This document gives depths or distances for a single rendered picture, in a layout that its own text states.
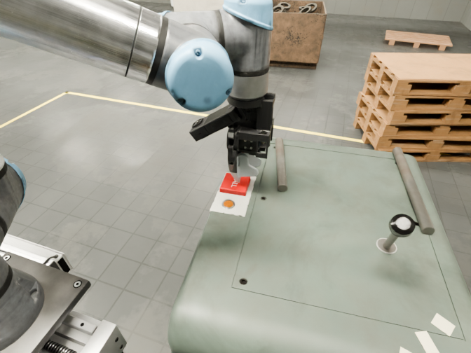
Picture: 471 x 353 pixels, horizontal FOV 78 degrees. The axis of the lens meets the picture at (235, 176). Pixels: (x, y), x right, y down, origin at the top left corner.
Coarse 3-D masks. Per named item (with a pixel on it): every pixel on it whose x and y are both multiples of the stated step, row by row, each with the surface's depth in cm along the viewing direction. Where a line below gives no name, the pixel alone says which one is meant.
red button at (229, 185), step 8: (224, 176) 68; (232, 176) 68; (248, 176) 68; (224, 184) 66; (232, 184) 66; (240, 184) 66; (248, 184) 67; (224, 192) 65; (232, 192) 65; (240, 192) 64
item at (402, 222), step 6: (396, 216) 40; (402, 216) 40; (408, 216) 40; (390, 222) 41; (396, 222) 40; (402, 222) 40; (408, 222) 40; (414, 222) 40; (390, 228) 41; (396, 228) 40; (402, 228) 39; (408, 228) 39; (414, 228) 39; (396, 234) 40; (402, 234) 40; (408, 234) 39
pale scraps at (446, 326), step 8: (432, 320) 44; (440, 320) 44; (440, 328) 43; (448, 328) 43; (424, 336) 42; (424, 344) 41; (432, 344) 41; (400, 352) 40; (408, 352) 40; (432, 352) 40
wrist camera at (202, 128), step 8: (216, 112) 57; (224, 112) 54; (232, 112) 53; (200, 120) 58; (208, 120) 56; (216, 120) 55; (224, 120) 54; (232, 120) 54; (192, 128) 58; (200, 128) 56; (208, 128) 56; (216, 128) 56; (192, 136) 58; (200, 136) 58
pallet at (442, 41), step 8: (392, 32) 629; (400, 32) 630; (408, 32) 629; (392, 40) 588; (400, 40) 583; (408, 40) 582; (416, 40) 585; (424, 40) 582; (432, 40) 582; (440, 40) 583; (448, 40) 582; (440, 48) 564
